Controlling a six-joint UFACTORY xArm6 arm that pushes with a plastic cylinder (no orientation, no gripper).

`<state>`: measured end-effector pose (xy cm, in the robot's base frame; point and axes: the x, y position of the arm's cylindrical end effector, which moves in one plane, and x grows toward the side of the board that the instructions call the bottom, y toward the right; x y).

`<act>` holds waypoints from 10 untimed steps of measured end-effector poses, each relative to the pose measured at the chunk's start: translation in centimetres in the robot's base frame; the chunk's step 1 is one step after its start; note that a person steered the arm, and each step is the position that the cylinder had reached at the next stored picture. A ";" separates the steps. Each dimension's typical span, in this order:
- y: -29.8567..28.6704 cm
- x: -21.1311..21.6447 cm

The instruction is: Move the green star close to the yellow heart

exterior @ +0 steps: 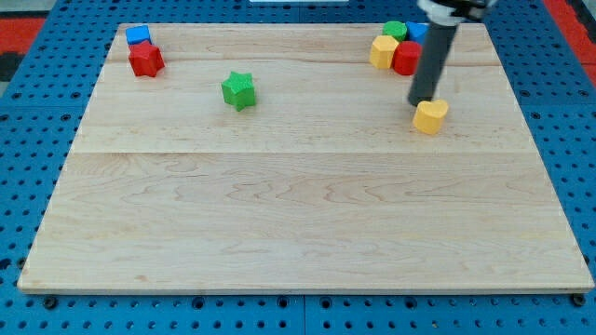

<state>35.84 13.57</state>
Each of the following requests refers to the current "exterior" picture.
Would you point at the yellow hexagon block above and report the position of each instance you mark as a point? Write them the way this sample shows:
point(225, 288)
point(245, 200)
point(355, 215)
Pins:
point(382, 51)

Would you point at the blue cube block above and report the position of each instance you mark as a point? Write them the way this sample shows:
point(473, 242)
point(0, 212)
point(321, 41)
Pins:
point(138, 34)

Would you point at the blue triangle block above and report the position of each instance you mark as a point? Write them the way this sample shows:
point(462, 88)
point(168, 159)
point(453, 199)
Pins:
point(416, 32)

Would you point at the wooden board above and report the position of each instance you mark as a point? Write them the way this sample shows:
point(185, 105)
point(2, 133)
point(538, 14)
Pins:
point(322, 187)

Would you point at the green star block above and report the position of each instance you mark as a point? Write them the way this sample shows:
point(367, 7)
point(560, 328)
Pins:
point(238, 90)

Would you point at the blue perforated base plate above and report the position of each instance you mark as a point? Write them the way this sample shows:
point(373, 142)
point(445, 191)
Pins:
point(46, 98)

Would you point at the yellow heart block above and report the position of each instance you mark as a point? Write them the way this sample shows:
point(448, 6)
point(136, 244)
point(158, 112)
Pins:
point(429, 116)

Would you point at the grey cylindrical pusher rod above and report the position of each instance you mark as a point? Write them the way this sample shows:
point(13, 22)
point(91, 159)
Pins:
point(435, 50)

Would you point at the green cylinder block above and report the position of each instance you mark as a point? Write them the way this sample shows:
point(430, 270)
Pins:
point(396, 29)

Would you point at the red cylinder block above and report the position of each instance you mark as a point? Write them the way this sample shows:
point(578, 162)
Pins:
point(406, 57)

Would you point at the red star block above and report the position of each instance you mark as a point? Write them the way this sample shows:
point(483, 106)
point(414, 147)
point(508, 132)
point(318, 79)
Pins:
point(145, 59)

